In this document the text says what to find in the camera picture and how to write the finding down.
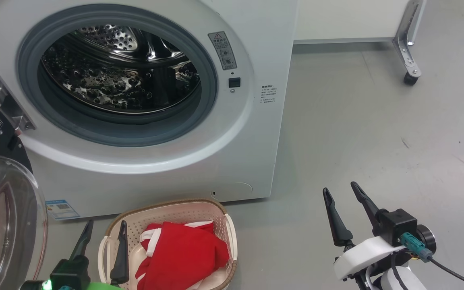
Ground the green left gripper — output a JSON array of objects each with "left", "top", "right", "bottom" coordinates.
[{"left": 70, "top": 220, "right": 130, "bottom": 290}]

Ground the steel washer drum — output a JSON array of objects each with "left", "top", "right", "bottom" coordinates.
[{"left": 41, "top": 25, "right": 201, "bottom": 114}]

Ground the grey warning instruction sticker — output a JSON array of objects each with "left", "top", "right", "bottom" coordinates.
[{"left": 208, "top": 31, "right": 238, "bottom": 71}]

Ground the white washing machine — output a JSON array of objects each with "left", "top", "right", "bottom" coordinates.
[{"left": 0, "top": 0, "right": 298, "bottom": 220}]

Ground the blue energy label sticker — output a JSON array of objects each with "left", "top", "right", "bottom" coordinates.
[{"left": 46, "top": 199, "right": 80, "bottom": 220}]

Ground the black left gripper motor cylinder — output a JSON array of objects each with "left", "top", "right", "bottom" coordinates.
[{"left": 19, "top": 280, "right": 51, "bottom": 290}]

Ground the cream plastic laundry basket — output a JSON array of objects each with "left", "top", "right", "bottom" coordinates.
[{"left": 97, "top": 199, "right": 238, "bottom": 290}]

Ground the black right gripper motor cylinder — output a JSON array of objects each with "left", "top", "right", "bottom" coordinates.
[{"left": 416, "top": 224, "right": 437, "bottom": 254}]

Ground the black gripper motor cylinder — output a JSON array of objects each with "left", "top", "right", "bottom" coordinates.
[
  {"left": 416, "top": 224, "right": 437, "bottom": 254},
  {"left": 19, "top": 280, "right": 51, "bottom": 290}
]

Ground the black glass washer door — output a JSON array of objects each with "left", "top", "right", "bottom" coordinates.
[{"left": 0, "top": 93, "right": 49, "bottom": 290}]

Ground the metal washing machine door hinge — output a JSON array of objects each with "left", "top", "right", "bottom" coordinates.
[{"left": 0, "top": 74, "right": 36, "bottom": 135}]

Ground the white cabinet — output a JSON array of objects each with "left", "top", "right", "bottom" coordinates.
[{"left": 294, "top": 0, "right": 412, "bottom": 44}]

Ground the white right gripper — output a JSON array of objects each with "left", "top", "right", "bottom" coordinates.
[{"left": 323, "top": 181, "right": 406, "bottom": 281}]

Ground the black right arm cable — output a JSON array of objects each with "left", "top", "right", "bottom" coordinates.
[{"left": 390, "top": 252, "right": 464, "bottom": 290}]

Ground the printed text label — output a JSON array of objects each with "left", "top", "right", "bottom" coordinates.
[{"left": 261, "top": 85, "right": 278, "bottom": 105}]

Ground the metal leg with caster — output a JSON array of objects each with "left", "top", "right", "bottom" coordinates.
[{"left": 392, "top": 0, "right": 427, "bottom": 86}]

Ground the red and white garment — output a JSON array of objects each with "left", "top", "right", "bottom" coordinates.
[{"left": 135, "top": 220, "right": 230, "bottom": 290}]

